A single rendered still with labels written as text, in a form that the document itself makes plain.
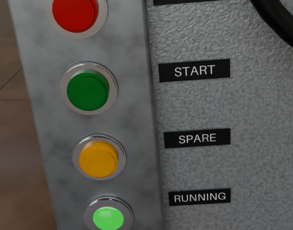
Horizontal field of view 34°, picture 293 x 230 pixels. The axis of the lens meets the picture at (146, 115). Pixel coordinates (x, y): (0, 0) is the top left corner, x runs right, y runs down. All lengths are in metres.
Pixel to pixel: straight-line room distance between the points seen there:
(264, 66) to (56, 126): 0.14
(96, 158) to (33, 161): 2.66
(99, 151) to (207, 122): 0.08
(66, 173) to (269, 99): 0.15
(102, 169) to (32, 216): 2.23
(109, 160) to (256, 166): 0.11
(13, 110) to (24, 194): 1.10
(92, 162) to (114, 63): 0.07
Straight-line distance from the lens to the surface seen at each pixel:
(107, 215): 0.35
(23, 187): 2.77
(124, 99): 0.30
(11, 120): 3.53
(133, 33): 0.29
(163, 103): 0.32
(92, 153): 0.32
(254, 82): 0.32
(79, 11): 0.28
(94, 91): 0.29
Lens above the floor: 1.52
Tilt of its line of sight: 28 degrees down
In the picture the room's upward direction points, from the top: 5 degrees counter-clockwise
